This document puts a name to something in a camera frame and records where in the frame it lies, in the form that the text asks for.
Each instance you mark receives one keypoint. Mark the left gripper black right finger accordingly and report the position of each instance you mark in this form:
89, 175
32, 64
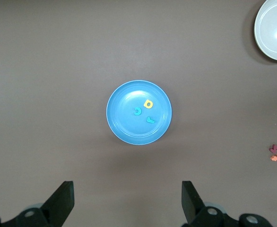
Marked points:
193, 212

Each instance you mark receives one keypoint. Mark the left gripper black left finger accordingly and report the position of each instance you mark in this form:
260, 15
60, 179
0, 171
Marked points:
58, 208

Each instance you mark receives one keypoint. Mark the teal foam letter L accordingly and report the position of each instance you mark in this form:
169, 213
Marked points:
150, 121

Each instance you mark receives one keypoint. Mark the teal letter c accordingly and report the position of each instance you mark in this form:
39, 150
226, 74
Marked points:
141, 111

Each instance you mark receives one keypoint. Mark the yellow letter a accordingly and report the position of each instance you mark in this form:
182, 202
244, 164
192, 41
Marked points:
144, 104

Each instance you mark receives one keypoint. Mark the orange letter t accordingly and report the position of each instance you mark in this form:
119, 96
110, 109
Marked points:
275, 157

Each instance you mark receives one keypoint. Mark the dark red letter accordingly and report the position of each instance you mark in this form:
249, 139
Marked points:
274, 149

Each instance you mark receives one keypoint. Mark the blue plate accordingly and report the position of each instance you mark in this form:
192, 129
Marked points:
126, 127

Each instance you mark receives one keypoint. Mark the brown table cover sheet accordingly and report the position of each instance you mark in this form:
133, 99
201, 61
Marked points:
58, 94

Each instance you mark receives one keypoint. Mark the beige plate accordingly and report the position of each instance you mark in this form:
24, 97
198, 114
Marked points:
270, 28

